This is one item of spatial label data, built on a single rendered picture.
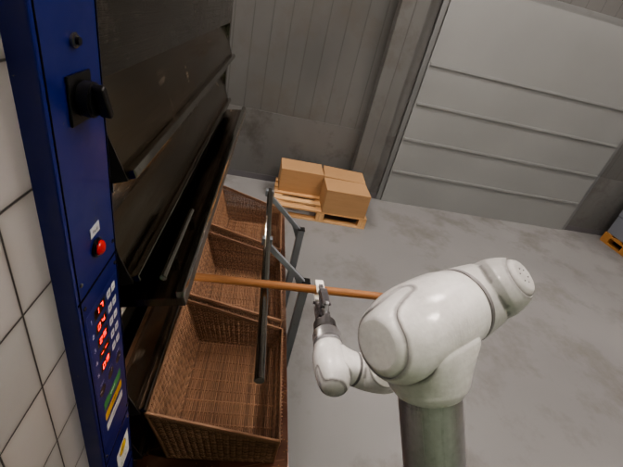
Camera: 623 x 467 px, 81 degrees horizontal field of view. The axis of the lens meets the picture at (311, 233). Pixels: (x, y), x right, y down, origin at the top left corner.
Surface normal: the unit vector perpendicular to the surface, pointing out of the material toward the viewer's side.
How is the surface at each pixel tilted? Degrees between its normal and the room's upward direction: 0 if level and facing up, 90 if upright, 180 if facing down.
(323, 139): 90
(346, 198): 90
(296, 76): 90
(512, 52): 90
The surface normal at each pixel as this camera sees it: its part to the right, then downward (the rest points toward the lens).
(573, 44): 0.07, 0.54
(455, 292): 0.32, -0.70
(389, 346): -0.85, 0.06
